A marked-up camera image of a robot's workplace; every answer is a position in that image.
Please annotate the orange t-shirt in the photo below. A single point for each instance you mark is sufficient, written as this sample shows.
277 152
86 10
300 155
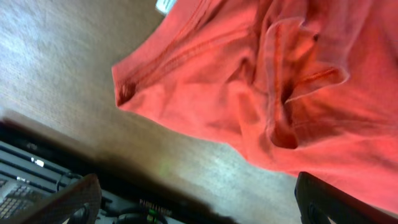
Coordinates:
292 85

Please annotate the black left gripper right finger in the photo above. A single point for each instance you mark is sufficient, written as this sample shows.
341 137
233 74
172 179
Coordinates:
322 203

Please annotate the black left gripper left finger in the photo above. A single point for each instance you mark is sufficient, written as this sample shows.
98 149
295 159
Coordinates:
84 195

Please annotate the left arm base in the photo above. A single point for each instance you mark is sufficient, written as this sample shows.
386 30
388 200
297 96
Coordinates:
117 209

